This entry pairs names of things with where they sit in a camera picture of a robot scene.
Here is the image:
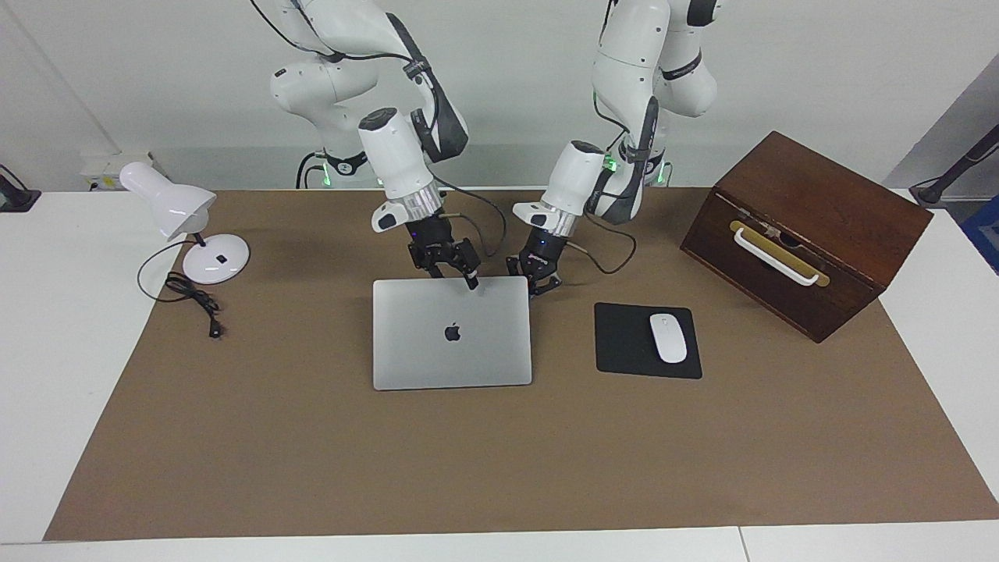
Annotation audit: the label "black mouse pad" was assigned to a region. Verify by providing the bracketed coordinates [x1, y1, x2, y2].
[594, 302, 703, 381]

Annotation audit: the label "blue crate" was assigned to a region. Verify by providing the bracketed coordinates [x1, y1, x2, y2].
[962, 195, 999, 276]

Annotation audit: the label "black right arm base cable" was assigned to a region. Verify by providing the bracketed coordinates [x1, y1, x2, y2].
[295, 151, 325, 190]

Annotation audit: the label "black clamp mount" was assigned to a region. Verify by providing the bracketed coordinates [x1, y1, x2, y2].
[0, 164, 41, 213]

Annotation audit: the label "silver Apple laptop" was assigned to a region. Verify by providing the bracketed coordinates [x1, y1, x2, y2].
[372, 276, 534, 391]

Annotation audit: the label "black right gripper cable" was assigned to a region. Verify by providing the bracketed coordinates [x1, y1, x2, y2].
[433, 176, 508, 258]

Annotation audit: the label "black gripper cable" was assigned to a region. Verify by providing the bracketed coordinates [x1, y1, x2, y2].
[433, 176, 508, 258]
[566, 215, 638, 276]

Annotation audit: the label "white box handle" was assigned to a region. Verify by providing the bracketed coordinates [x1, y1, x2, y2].
[734, 227, 820, 286]

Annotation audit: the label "brown table mat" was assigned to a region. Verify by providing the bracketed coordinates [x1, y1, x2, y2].
[43, 187, 999, 542]

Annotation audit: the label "black floor stand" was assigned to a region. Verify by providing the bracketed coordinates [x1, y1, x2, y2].
[909, 125, 999, 208]

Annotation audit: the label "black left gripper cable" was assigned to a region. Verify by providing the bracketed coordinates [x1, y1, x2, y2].
[566, 215, 638, 276]

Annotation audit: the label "black lamp power cable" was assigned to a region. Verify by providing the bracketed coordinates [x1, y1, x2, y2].
[137, 240, 226, 340]

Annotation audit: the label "dark brown wooden box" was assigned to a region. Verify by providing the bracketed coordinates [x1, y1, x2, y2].
[680, 130, 934, 344]

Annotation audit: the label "white wall power outlet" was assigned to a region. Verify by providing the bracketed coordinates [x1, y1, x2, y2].
[82, 152, 153, 192]

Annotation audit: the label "white desk lamp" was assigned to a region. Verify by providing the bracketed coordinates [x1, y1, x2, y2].
[119, 162, 251, 285]

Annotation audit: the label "white computer mouse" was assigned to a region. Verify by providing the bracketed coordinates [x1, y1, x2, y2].
[649, 313, 688, 365]

